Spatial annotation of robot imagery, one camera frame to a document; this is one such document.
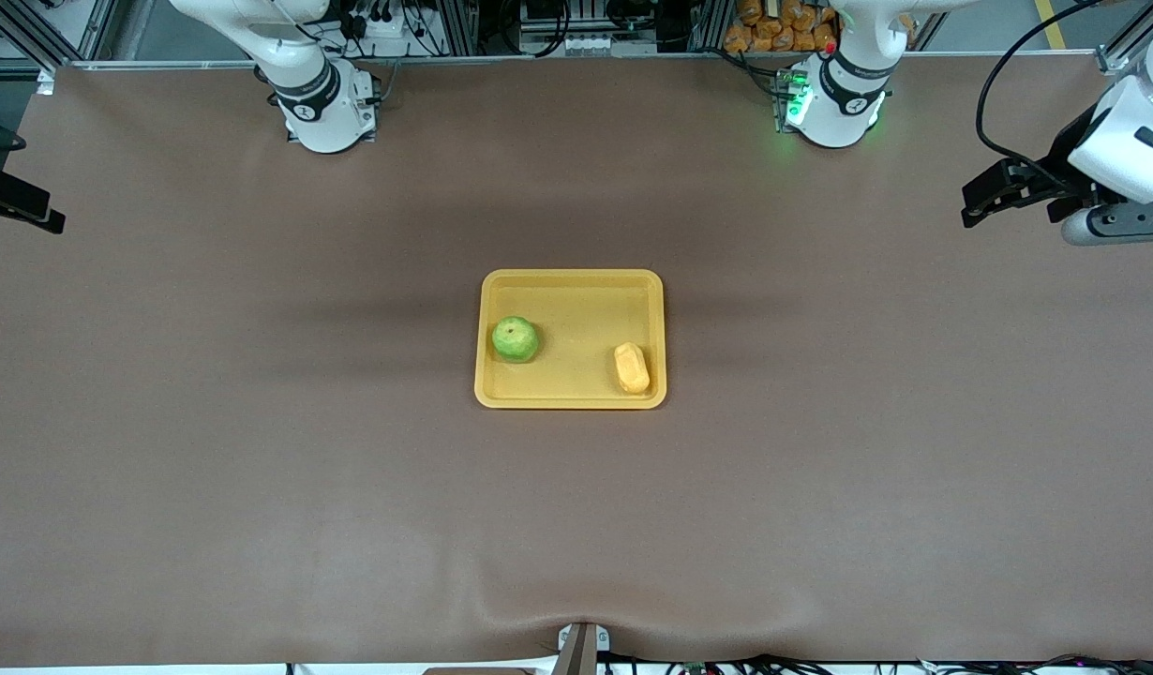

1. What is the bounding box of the yellow plastic tray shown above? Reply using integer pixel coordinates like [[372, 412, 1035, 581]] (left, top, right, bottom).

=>
[[473, 268, 668, 411]]

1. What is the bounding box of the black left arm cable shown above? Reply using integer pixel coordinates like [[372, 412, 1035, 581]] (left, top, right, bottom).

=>
[[974, 0, 1102, 188]]

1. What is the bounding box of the yellow potato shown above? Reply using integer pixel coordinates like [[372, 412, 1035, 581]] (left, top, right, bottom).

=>
[[613, 342, 651, 396]]

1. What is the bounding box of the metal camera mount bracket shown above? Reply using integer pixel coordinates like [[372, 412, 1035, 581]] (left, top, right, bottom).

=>
[[556, 622, 611, 675]]

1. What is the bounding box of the white power strip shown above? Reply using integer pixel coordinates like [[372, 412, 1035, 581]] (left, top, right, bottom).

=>
[[345, 7, 420, 45]]

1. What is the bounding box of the orange bread rolls pile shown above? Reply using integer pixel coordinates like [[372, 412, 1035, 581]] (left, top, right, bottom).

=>
[[724, 0, 840, 54]]

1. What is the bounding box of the green apple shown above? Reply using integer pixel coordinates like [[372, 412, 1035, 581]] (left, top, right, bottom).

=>
[[491, 316, 541, 364]]

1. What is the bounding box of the brown table mat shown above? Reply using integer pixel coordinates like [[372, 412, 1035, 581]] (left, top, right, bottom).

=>
[[0, 54, 1153, 668]]

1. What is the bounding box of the aluminium table edge rail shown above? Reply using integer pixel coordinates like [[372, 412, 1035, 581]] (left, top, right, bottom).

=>
[[66, 51, 1102, 72]]

